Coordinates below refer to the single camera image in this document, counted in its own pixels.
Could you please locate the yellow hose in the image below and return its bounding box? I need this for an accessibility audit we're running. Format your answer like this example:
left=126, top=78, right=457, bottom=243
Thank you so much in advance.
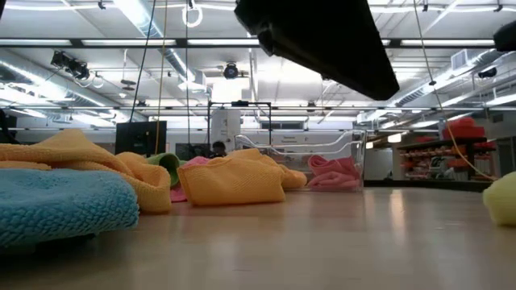
left=413, top=0, right=497, bottom=182

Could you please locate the shelf rack with orange bins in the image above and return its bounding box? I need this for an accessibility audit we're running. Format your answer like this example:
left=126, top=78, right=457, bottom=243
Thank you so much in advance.
left=397, top=116, right=497, bottom=182

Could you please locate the black hanging cable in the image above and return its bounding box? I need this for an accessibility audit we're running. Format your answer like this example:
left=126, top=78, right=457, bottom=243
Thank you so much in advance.
left=128, top=0, right=157, bottom=122

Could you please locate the person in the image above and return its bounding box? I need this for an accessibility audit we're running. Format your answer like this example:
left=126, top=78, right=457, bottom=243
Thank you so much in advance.
left=209, top=140, right=228, bottom=159

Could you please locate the white hanging cable loop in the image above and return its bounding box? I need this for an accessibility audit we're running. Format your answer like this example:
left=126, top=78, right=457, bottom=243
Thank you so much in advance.
left=181, top=2, right=204, bottom=28

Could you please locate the black monitor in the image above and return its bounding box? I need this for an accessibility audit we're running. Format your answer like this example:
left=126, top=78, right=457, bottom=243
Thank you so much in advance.
left=115, top=120, right=168, bottom=156

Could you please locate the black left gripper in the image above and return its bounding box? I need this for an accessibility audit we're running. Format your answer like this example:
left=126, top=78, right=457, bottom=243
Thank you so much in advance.
left=233, top=0, right=400, bottom=102

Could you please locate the green microfiber towel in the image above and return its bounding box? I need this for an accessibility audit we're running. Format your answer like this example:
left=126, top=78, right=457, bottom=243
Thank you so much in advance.
left=145, top=151, right=186, bottom=189

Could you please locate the blue microfiber towel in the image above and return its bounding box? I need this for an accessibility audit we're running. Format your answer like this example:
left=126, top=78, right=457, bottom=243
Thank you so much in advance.
left=0, top=168, right=140, bottom=247

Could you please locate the yellow hanging cord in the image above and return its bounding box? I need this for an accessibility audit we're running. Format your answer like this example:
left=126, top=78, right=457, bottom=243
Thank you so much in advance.
left=155, top=0, right=169, bottom=156

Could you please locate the grey ceiling duct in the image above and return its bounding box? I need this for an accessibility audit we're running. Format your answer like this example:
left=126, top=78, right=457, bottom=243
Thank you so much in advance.
left=394, top=48, right=516, bottom=108
left=0, top=48, right=148, bottom=122

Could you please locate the pink microfiber towel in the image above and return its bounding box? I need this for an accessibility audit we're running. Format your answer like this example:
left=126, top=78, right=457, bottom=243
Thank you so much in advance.
left=306, top=155, right=362, bottom=191
left=169, top=155, right=210, bottom=203

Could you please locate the yellow microfiber towel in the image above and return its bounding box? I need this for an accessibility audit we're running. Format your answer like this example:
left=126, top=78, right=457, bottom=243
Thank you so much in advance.
left=482, top=171, right=516, bottom=226

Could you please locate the clear plastic bin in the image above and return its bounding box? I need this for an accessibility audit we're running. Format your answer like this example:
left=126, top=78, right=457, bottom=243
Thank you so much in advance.
left=235, top=129, right=367, bottom=193

